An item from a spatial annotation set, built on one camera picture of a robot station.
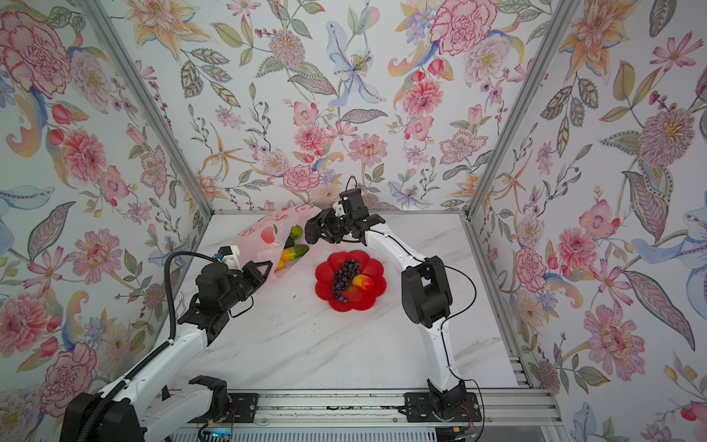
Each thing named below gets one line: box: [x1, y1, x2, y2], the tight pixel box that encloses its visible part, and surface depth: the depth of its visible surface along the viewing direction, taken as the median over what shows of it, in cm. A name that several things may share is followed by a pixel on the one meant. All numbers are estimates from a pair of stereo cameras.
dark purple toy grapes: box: [331, 258, 360, 304], surface depth 98 cm
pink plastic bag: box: [233, 203, 323, 277], surface depth 90 cm
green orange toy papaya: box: [281, 244, 310, 262], surface depth 106 cm
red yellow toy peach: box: [352, 274, 374, 291], surface depth 97 cm
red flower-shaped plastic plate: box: [314, 250, 387, 313], surface depth 98 cm
